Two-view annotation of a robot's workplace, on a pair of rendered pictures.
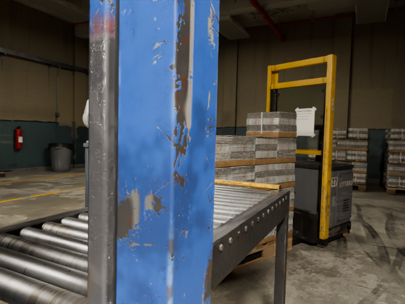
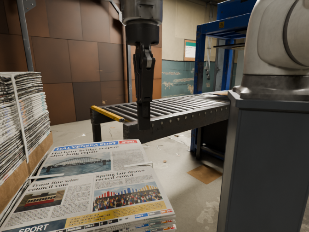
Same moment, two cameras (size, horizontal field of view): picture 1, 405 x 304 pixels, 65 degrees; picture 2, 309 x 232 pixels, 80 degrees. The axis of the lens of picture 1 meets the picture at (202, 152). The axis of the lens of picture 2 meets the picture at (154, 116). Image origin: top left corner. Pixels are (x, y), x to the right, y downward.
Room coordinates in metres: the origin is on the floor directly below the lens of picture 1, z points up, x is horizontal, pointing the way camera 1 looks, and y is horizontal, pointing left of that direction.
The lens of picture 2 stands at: (2.55, 0.54, 1.07)
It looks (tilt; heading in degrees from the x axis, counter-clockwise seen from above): 14 degrees down; 206
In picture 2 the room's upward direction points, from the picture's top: straight up
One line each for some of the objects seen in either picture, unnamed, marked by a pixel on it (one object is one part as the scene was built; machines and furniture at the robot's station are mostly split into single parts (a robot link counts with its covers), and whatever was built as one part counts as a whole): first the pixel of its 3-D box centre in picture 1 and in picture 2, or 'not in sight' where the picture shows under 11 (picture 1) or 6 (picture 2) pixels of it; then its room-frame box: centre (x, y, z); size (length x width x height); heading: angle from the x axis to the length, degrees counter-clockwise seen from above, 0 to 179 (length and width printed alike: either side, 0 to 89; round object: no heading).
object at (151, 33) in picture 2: not in sight; (142, 48); (2.16, 0.32, 1.12); 0.08 x 0.07 x 0.09; 41
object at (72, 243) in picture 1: (84, 251); (211, 101); (0.75, 0.28, 0.77); 0.47 x 0.05 x 0.05; 63
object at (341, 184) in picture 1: (312, 196); not in sight; (3.54, -1.25, 0.40); 0.69 x 0.55 x 0.80; 41
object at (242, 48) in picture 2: not in sight; (250, 46); (0.20, 0.56, 1.30); 0.55 x 0.55 x 0.03; 63
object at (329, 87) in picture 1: (326, 148); not in sight; (3.04, -1.19, 0.97); 0.09 x 0.09 x 1.75; 41
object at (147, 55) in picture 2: not in sight; (146, 55); (2.19, 0.35, 1.10); 0.05 x 0.02 x 0.05; 41
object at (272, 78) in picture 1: (270, 145); not in sight; (3.54, -0.76, 0.97); 0.09 x 0.09 x 1.75; 41
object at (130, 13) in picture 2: not in sight; (141, 12); (2.16, 0.32, 1.19); 0.09 x 0.09 x 0.06
